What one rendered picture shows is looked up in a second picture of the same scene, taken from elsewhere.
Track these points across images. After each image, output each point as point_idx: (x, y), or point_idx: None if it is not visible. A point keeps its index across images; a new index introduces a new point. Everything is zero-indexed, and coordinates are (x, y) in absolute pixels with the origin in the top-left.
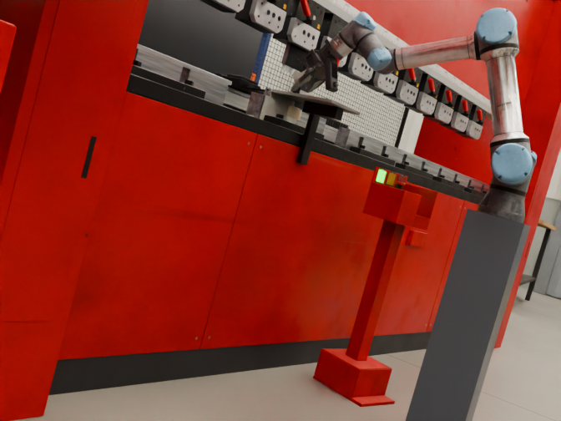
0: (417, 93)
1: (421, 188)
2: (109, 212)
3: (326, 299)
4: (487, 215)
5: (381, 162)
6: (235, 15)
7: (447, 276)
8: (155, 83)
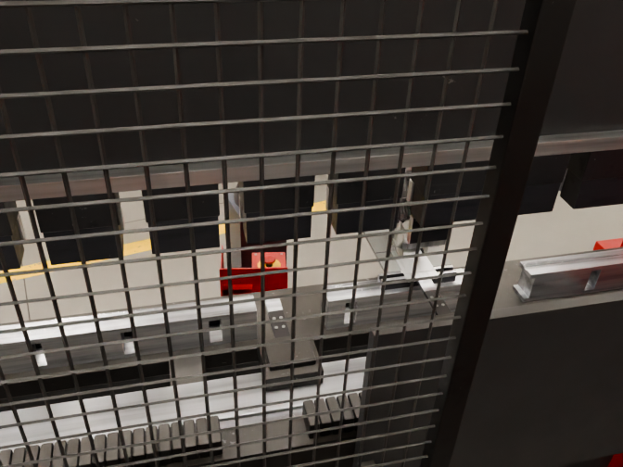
0: (17, 225)
1: (222, 260)
2: None
3: None
4: None
5: (207, 298)
6: (553, 208)
7: (286, 257)
8: (608, 248)
